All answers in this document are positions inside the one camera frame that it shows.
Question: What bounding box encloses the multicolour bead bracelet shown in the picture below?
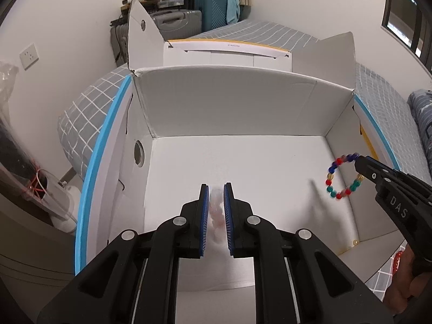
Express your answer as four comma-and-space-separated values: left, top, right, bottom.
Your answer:
325, 152, 366, 201

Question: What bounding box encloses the pink bead bracelet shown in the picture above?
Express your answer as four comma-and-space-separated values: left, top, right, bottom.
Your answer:
208, 188, 226, 244

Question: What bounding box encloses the person's right hand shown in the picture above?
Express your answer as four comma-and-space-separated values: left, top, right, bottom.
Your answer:
383, 244, 431, 315

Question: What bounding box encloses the folded blue patterned duvet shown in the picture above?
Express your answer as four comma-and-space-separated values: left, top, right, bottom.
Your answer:
408, 89, 432, 152

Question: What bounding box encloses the white blue cardboard box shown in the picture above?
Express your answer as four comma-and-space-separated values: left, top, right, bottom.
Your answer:
74, 0, 406, 294

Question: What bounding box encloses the dark framed window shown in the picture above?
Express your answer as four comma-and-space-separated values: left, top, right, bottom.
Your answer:
382, 0, 431, 72

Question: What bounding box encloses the grey checked bed sheet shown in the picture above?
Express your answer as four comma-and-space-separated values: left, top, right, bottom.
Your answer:
59, 29, 431, 281

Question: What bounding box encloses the teal suitcase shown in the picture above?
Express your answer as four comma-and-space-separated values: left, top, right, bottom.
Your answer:
194, 0, 241, 32

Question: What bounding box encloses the grey suitcase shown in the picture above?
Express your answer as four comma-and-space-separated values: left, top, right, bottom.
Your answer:
110, 9, 202, 66

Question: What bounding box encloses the white wall socket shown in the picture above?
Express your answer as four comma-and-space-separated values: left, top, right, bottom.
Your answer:
19, 44, 39, 70

